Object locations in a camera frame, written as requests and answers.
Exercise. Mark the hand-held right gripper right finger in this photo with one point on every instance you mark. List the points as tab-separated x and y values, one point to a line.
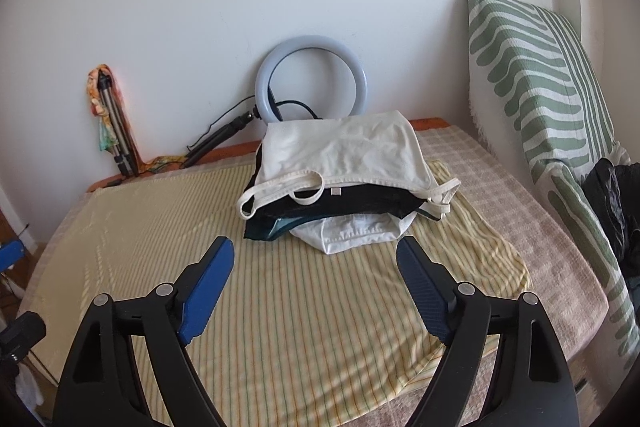
425	292

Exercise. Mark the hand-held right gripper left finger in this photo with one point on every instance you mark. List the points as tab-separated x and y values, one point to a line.
210	287

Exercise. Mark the white camisole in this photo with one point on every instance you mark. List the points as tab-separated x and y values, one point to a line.
350	147

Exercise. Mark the white cloth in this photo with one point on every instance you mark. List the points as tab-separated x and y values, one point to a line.
29	384

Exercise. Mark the blue board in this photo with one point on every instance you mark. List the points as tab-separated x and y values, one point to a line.
10	257

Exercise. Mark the teal folded garment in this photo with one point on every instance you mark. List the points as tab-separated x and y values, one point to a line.
270	229

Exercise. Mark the yellow striped sheet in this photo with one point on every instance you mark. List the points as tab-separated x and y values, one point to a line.
150	217

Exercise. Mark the white folded garment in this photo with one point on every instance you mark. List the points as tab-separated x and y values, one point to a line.
350	232

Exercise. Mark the black folded garment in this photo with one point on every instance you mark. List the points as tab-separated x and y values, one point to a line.
360	202

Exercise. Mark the black power adapter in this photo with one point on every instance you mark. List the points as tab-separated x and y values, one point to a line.
114	181

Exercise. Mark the colourful patterned scarf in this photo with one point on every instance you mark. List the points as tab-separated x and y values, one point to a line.
102	134

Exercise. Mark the silver folded tripod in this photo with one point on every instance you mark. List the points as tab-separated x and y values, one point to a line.
112	117

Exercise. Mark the black plastic bag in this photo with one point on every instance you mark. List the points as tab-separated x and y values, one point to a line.
610	207

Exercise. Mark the green patterned pillow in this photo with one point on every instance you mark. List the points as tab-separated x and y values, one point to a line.
525	67

